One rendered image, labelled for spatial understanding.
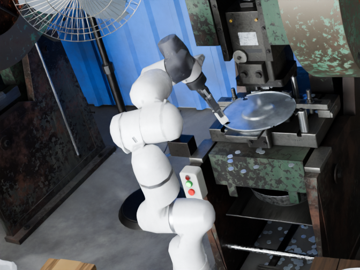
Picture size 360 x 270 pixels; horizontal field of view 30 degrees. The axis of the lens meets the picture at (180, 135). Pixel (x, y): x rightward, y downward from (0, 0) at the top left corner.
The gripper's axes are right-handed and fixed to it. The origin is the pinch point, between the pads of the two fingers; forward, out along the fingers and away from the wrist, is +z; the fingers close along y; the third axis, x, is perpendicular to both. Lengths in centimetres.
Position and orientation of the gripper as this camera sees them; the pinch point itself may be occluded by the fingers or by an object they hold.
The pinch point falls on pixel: (220, 115)
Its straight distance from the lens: 252.4
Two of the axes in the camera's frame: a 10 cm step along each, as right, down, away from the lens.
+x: 7.9, -6.1, 0.1
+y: 3.2, 4.0, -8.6
